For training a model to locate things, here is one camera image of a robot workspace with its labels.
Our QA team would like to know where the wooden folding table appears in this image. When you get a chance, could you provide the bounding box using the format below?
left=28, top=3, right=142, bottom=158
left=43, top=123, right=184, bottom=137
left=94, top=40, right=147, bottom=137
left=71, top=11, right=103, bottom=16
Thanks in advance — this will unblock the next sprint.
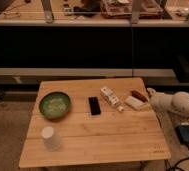
left=19, top=78, right=171, bottom=168

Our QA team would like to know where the long grey shelf rail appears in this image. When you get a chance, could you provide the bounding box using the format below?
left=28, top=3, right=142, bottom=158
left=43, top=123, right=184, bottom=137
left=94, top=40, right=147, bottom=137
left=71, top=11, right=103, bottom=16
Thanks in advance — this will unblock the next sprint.
left=0, top=68, right=175, bottom=84

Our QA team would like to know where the dark blue power box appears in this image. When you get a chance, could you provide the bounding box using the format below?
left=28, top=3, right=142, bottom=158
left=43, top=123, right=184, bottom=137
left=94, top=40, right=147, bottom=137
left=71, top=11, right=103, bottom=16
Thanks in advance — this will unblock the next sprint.
left=175, top=125, right=189, bottom=144

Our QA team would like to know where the brown red snack bar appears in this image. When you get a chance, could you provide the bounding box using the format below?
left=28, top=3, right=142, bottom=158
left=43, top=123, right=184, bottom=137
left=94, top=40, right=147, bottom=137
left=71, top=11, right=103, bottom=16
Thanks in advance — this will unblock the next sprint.
left=131, top=90, right=148, bottom=102

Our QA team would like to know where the green ceramic bowl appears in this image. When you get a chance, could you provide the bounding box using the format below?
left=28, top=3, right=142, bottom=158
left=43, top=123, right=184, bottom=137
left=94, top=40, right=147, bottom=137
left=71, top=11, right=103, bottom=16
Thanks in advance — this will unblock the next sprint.
left=39, top=92, right=71, bottom=120

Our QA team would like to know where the white rectangular block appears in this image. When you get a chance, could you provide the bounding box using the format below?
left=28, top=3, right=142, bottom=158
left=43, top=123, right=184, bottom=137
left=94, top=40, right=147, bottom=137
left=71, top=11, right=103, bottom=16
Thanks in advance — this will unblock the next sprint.
left=125, top=96, right=145, bottom=110

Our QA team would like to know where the white upturned paper cup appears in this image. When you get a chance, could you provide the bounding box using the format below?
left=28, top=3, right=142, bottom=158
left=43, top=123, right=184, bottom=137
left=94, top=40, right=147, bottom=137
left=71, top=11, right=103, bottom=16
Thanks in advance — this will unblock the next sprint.
left=41, top=126, right=60, bottom=151

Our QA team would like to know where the cluttered tray on bench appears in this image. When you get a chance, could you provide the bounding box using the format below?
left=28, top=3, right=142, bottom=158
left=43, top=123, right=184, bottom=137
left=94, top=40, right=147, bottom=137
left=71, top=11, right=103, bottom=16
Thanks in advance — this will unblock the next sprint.
left=100, top=0, right=163, bottom=18

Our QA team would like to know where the black rectangular remote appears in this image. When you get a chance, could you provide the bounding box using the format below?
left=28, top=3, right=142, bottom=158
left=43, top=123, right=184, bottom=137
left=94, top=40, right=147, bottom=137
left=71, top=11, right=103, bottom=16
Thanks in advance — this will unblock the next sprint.
left=89, top=97, right=101, bottom=115

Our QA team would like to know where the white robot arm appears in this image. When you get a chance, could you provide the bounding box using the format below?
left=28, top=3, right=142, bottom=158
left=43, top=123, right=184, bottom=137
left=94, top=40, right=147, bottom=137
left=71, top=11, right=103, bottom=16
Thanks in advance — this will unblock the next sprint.
left=147, top=88, right=189, bottom=118

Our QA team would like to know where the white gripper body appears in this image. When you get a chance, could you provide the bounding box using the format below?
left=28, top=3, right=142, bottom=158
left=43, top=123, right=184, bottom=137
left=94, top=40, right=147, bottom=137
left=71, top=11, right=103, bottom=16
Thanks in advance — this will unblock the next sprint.
left=147, top=88, right=163, bottom=109

